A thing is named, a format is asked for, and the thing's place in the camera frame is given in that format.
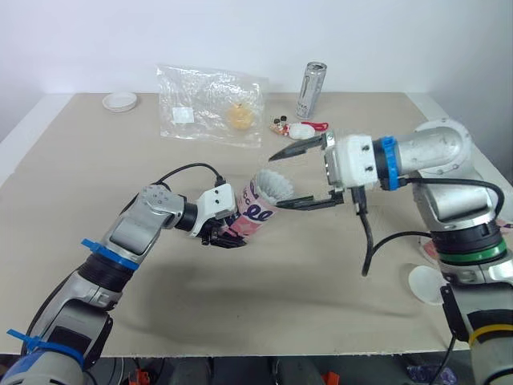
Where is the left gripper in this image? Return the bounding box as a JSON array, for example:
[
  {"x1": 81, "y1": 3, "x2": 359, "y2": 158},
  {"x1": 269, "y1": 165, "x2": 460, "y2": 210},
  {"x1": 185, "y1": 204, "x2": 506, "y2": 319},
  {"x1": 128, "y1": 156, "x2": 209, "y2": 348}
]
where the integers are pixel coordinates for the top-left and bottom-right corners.
[{"x1": 198, "y1": 129, "x2": 346, "y2": 250}]

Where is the pink patterned tube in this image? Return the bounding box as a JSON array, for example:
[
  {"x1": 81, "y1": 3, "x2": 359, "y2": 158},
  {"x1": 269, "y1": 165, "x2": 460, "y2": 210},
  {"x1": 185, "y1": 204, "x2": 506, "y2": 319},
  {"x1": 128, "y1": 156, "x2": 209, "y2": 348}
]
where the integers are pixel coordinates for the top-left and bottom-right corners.
[{"x1": 226, "y1": 171, "x2": 296, "y2": 238}]

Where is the white round lid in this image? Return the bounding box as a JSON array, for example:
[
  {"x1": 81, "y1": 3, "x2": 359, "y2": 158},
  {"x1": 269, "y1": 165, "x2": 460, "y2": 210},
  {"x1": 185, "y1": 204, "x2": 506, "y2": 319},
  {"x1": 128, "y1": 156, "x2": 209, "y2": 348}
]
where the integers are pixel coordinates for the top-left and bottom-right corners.
[
  {"x1": 101, "y1": 91, "x2": 139, "y2": 114},
  {"x1": 407, "y1": 263, "x2": 446, "y2": 308}
]

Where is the white shuttlecock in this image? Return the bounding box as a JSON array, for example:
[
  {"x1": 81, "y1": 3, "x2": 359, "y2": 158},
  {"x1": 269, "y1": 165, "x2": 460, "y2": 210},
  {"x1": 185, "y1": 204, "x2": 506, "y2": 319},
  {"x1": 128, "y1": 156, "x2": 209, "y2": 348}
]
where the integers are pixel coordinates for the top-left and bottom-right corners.
[{"x1": 255, "y1": 168, "x2": 296, "y2": 203}]

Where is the small patterned charm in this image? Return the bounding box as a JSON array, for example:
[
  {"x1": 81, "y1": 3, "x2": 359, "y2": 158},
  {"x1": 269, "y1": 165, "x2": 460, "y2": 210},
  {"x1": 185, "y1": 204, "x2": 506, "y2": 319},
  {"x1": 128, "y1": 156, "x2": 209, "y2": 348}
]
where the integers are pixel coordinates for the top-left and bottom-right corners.
[{"x1": 269, "y1": 115, "x2": 290, "y2": 136}]

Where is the yellow round toy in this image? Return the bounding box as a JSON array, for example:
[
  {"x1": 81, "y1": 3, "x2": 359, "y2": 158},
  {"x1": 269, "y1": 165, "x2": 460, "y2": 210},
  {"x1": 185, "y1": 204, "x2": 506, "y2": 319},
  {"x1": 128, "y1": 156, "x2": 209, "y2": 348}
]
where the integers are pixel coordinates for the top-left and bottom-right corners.
[{"x1": 224, "y1": 102, "x2": 258, "y2": 132}]

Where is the silver drink can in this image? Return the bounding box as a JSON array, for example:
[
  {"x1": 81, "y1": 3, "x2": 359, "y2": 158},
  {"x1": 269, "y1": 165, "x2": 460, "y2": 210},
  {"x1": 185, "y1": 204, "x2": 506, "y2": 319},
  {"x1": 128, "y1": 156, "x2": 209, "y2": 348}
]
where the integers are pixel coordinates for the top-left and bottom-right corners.
[{"x1": 294, "y1": 60, "x2": 329, "y2": 120}]

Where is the clear plastic bag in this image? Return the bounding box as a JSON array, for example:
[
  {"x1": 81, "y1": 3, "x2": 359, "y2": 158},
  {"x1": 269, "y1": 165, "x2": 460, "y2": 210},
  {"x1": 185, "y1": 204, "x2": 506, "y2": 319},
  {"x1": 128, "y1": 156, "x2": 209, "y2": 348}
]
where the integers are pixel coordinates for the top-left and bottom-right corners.
[{"x1": 156, "y1": 63, "x2": 270, "y2": 150}]

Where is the robot body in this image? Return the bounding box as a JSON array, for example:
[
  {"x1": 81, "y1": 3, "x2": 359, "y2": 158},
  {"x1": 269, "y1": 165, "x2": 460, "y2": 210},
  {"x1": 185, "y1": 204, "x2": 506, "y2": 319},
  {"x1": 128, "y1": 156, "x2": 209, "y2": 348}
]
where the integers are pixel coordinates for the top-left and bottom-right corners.
[{"x1": 160, "y1": 355, "x2": 406, "y2": 385}]

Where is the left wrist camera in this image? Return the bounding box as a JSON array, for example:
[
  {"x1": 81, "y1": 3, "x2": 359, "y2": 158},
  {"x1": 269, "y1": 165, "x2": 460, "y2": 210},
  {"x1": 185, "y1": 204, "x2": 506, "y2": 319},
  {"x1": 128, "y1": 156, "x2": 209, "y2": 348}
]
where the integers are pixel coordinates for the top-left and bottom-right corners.
[{"x1": 190, "y1": 184, "x2": 238, "y2": 238}]

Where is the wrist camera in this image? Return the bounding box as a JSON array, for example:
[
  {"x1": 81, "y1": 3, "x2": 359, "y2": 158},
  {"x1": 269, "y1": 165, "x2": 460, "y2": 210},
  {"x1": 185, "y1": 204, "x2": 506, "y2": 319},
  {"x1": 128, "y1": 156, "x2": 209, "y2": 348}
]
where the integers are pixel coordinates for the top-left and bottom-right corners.
[
  {"x1": 190, "y1": 184, "x2": 238, "y2": 238},
  {"x1": 322, "y1": 133, "x2": 378, "y2": 190}
]

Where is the white keychain with red strap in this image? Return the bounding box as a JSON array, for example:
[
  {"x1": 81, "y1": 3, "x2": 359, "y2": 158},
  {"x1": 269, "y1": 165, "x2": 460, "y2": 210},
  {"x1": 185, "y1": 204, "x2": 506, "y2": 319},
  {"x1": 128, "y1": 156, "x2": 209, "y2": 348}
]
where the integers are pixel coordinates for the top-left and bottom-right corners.
[{"x1": 288, "y1": 120, "x2": 330, "y2": 141}]

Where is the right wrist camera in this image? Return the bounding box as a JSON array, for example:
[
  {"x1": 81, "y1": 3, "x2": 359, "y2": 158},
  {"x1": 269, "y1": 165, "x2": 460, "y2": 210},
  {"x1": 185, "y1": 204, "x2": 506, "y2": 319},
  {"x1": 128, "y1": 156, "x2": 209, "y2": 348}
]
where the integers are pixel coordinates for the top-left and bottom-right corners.
[{"x1": 322, "y1": 133, "x2": 378, "y2": 190}]

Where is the black cable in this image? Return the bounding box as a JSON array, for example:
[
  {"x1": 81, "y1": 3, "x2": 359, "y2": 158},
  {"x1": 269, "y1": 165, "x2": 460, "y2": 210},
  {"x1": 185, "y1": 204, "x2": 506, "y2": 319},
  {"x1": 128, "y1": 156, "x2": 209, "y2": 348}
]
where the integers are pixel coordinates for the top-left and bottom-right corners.
[
  {"x1": 393, "y1": 176, "x2": 505, "y2": 221},
  {"x1": 351, "y1": 186, "x2": 434, "y2": 278},
  {"x1": 155, "y1": 162, "x2": 224, "y2": 188}
]

